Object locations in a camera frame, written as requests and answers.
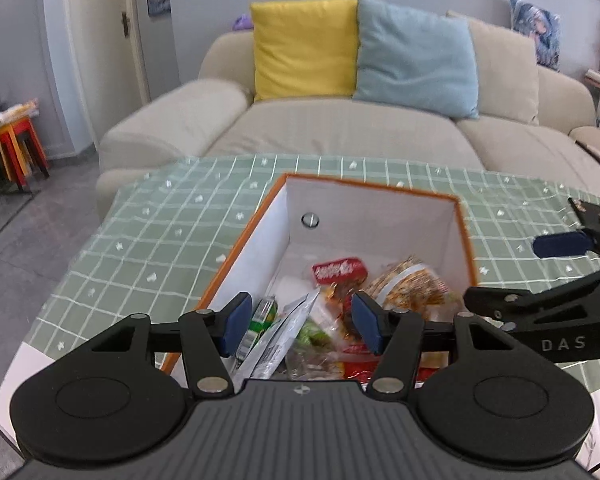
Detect green checkered tablecloth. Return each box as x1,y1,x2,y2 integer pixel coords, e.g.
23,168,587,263
30,154,600,401

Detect green snack tube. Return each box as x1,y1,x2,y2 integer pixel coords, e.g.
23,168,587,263
235,296,281,363

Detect yellow stool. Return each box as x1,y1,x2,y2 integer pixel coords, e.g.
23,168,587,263
0,122,33,185

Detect clear packet of white balls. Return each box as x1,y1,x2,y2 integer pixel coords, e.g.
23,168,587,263
282,345,343,382

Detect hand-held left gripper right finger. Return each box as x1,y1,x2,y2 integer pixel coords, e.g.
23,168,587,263
352,290,523,402

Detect beige sofa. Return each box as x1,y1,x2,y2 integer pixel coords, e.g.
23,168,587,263
96,20,600,221

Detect white snack packet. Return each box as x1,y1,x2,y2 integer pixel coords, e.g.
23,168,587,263
247,290,322,381

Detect white door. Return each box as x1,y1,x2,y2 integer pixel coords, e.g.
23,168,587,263
62,0,148,158

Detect red label snack packet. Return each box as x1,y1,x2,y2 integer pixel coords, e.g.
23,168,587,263
311,256,369,303

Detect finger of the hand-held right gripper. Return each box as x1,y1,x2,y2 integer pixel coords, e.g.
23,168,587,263
532,211,600,262
462,266,600,333

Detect papers on stool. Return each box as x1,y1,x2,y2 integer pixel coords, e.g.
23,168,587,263
0,100,41,128

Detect printed figure pillow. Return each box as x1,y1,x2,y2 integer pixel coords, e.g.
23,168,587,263
508,0,562,72

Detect beige pillow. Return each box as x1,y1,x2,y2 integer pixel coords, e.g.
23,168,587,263
445,10,541,126

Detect orange cardboard box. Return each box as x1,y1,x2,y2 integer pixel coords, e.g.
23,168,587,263
160,172,480,391

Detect yellow pillow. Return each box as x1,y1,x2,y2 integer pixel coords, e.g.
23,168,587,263
250,0,359,102

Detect dark red snack packet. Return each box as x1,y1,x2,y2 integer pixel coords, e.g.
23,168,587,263
340,342,448,391

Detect red stool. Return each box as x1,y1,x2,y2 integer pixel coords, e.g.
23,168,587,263
0,116,51,192

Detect orange nut snack bag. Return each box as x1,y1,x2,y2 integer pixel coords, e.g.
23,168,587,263
365,255,465,318

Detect green raisin packet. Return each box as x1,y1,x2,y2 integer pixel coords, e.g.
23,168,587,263
295,319,333,350

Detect light blue pillow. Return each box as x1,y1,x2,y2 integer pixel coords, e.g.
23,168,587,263
352,0,481,120

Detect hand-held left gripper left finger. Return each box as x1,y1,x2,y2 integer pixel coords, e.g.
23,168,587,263
91,291,254,398

